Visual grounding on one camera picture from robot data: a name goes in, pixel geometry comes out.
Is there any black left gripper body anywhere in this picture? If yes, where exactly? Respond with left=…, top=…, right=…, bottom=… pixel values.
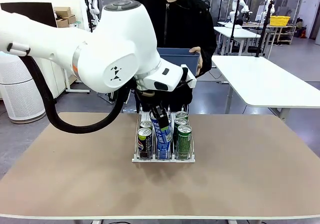
left=138, top=93, right=164, bottom=109

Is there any blue bin orange handle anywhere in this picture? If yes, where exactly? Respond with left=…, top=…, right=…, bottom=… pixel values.
left=156, top=47, right=202, bottom=76

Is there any person's left forearm black sleeve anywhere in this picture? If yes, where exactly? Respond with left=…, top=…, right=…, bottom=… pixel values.
left=199, top=41, right=218, bottom=75

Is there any person's left hand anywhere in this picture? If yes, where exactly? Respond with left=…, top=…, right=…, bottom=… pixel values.
left=189, top=46, right=204, bottom=76

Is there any black can silver top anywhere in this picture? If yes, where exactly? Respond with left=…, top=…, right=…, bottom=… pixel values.
left=139, top=120, right=153, bottom=131

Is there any black pepsi can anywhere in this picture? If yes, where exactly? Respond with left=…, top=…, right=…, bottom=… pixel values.
left=137, top=127, right=153, bottom=159

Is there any small rolling side table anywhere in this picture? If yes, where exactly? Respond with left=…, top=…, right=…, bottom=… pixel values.
left=64, top=78, right=91, bottom=94

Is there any person in black jacket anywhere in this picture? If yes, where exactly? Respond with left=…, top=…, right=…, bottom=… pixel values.
left=123, top=0, right=218, bottom=115

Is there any white office cabinet desk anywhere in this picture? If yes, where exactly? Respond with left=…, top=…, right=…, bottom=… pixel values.
left=48, top=59, right=70, bottom=104

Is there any white side table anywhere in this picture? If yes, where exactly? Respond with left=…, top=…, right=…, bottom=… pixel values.
left=211, top=55, right=320, bottom=121

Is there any black tripod pole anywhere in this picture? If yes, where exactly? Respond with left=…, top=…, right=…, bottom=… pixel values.
left=229, top=0, right=241, bottom=54
left=254, top=0, right=275, bottom=58

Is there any white background table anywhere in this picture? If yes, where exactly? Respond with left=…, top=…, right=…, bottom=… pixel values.
left=214, top=26, right=262, bottom=55

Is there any white air purifier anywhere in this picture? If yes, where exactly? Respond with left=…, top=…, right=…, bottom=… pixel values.
left=0, top=53, right=47, bottom=124

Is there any black computer monitor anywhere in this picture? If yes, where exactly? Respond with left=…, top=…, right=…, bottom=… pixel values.
left=0, top=2, right=59, bottom=29

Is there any wooden shelf cart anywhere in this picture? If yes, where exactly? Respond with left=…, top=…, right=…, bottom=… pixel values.
left=268, top=24, right=298, bottom=45

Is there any yellow plastic crate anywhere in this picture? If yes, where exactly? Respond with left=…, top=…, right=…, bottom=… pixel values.
left=269, top=15, right=292, bottom=26

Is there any white wire can dispenser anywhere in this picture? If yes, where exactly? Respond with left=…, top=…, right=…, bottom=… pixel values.
left=131, top=103, right=197, bottom=164

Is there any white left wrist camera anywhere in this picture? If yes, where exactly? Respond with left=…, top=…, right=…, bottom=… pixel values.
left=180, top=64, right=198, bottom=88

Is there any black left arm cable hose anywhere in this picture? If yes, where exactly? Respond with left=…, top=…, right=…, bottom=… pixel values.
left=23, top=55, right=141, bottom=135

